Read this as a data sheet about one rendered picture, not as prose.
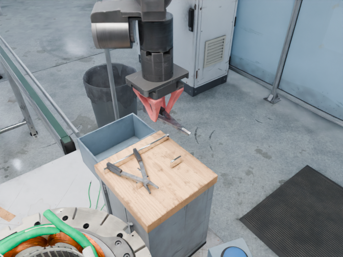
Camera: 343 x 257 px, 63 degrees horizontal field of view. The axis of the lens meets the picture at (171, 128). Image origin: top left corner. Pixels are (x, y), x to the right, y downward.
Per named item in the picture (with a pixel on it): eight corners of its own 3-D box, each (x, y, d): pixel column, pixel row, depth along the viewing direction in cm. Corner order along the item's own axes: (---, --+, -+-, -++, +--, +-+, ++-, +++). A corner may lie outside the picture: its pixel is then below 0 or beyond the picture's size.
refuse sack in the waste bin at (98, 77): (82, 111, 223) (73, 72, 201) (125, 95, 242) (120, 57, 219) (105, 136, 200) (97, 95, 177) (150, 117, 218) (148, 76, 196)
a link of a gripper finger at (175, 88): (136, 116, 58) (131, 76, 52) (163, 103, 61) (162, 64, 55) (156, 132, 54) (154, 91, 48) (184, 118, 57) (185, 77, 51)
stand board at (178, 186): (95, 172, 64) (93, 164, 63) (160, 136, 74) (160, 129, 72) (147, 233, 52) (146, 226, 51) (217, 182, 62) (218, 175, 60)
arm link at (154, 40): (173, 15, 42) (172, 3, 46) (126, 15, 42) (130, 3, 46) (173, 58, 46) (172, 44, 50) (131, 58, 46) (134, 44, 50)
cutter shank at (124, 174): (120, 175, 58) (120, 173, 57) (122, 173, 58) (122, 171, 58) (146, 185, 56) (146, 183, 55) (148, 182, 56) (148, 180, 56)
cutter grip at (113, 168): (106, 169, 60) (105, 163, 59) (109, 166, 60) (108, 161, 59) (120, 177, 58) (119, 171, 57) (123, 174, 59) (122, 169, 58)
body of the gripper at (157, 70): (125, 85, 52) (120, 47, 47) (167, 68, 57) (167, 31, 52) (146, 100, 48) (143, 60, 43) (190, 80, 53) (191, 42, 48)
